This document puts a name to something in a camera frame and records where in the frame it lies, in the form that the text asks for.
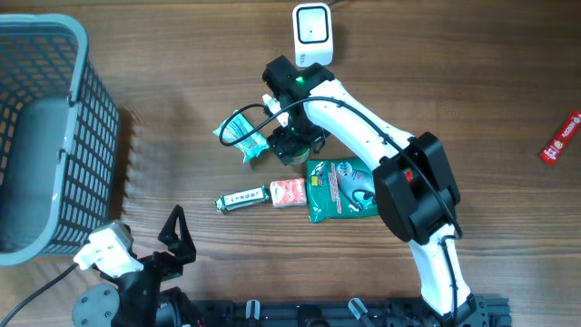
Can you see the grey plastic mesh basket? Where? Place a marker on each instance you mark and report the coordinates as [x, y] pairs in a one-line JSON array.
[[59, 138]]

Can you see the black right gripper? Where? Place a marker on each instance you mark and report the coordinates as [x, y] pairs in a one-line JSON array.
[[284, 145]]

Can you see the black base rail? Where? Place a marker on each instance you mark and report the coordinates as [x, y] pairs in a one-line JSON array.
[[478, 311]]

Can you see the green cap white bottle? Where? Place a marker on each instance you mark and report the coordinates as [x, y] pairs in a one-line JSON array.
[[300, 158]]

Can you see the green 3M gloves packet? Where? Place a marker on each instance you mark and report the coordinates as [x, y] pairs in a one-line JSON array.
[[339, 189]]

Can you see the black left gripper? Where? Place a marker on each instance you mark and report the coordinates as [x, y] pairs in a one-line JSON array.
[[182, 246]]

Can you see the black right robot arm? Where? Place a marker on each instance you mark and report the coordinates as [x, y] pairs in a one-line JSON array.
[[415, 189]]

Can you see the white barcode scanner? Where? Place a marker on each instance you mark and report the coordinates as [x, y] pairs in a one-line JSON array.
[[313, 34]]

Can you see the green white candy bar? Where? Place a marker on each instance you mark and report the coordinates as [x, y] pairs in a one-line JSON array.
[[237, 200]]

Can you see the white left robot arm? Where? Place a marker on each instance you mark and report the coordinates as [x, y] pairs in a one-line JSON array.
[[131, 294]]

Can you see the orange white small box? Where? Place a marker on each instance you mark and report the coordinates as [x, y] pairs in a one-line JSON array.
[[288, 192]]

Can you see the teal white packet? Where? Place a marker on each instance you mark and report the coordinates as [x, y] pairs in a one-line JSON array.
[[252, 146]]

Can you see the red Nescafe sachet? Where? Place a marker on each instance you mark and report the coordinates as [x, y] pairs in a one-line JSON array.
[[556, 146]]

